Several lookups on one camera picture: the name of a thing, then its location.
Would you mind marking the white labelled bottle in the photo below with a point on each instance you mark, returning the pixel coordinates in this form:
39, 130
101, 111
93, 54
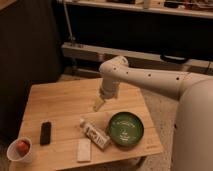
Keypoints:
96, 135

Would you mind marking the green ceramic bowl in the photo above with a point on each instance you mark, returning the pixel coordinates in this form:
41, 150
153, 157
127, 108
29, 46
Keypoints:
125, 129

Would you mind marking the grey metal shelf rack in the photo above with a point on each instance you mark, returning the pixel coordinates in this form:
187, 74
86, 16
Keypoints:
93, 32

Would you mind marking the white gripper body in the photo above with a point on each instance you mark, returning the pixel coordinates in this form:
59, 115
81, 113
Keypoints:
109, 91

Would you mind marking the black handle on shelf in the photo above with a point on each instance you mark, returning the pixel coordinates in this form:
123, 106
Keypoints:
173, 60

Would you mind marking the red apple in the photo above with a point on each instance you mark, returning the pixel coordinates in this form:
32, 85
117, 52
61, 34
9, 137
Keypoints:
22, 147

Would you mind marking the black remote control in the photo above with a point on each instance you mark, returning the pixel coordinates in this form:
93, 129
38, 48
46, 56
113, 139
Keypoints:
45, 135

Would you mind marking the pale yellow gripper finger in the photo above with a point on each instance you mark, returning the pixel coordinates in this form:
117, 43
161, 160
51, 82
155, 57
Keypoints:
99, 102

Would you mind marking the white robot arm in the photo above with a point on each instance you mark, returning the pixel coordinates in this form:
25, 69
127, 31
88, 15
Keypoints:
192, 148

